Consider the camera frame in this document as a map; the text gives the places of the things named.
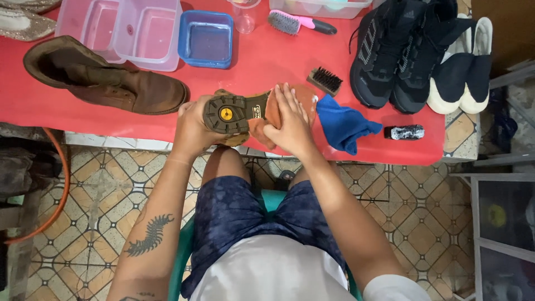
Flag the green plastic chair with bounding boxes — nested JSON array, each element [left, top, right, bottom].
[[167, 189, 364, 301]]

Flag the metal and glass cabinet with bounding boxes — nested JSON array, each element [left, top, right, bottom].
[[451, 173, 535, 301]]

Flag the black sneaker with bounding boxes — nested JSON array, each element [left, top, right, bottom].
[[349, 0, 424, 110], [389, 0, 475, 115]]

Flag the orange hose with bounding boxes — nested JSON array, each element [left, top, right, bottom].
[[3, 127, 71, 246]]

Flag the wooden brush with black bristles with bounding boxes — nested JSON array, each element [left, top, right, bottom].
[[306, 66, 344, 98]]

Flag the red table cover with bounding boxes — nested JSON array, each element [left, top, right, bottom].
[[0, 0, 446, 166]]

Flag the clear box with supplies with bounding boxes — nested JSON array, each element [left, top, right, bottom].
[[269, 0, 373, 20]]

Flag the blue microfibre cloth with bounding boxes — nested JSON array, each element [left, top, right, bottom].
[[316, 94, 383, 156]]

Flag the grey metal frame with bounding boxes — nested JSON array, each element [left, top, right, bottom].
[[472, 62, 535, 169]]

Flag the blue plastic tub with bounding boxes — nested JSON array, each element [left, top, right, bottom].
[[177, 10, 234, 70]]

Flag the orange cleaning cloth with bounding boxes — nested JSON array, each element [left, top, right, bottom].
[[248, 87, 286, 151]]

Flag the clear plastic container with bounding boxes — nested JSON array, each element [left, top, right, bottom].
[[112, 0, 184, 72], [55, 0, 127, 64]]

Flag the clear plastic cup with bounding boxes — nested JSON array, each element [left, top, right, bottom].
[[229, 0, 262, 35]]

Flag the brown leather boot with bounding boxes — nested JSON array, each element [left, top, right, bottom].
[[23, 35, 189, 116]]

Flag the person's right hand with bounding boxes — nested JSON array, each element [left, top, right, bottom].
[[263, 82, 319, 158]]

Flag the pink and grey scrub brush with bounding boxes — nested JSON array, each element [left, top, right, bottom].
[[267, 9, 338, 36]]

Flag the person's left hand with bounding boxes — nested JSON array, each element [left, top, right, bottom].
[[172, 95, 230, 154]]

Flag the white shirt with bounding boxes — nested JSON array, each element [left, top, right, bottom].
[[189, 234, 432, 301]]

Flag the glittery flat shoe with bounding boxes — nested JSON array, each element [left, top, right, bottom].
[[0, 7, 57, 42], [0, 0, 63, 14]]

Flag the dark sandal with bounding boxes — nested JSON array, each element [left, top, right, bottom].
[[274, 169, 296, 192]]

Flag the brown boot with lugged sole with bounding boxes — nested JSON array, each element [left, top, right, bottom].
[[203, 84, 320, 148]]

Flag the black and cream slip-on shoe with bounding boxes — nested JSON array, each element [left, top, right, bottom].
[[427, 13, 476, 115], [458, 17, 493, 115]]

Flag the blue patterned shorts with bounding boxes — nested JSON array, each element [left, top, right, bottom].
[[180, 175, 347, 299]]

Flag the small black foamy brush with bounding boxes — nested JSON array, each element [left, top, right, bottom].
[[384, 124, 425, 141]]

